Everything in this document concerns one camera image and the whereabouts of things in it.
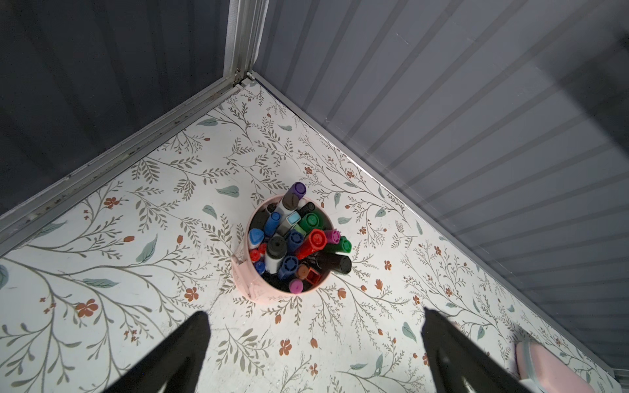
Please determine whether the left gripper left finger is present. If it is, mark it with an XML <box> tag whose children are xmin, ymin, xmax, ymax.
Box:
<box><xmin>106</xmin><ymin>311</ymin><xmax>211</xmax><ymax>392</ymax></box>

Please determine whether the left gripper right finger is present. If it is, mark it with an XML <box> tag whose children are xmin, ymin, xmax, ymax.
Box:
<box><xmin>421</xmin><ymin>308</ymin><xmax>528</xmax><ymax>392</ymax></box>

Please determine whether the pink pen cup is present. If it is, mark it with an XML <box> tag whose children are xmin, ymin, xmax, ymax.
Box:
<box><xmin>231</xmin><ymin>182</ymin><xmax>353</xmax><ymax>305</ymax></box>

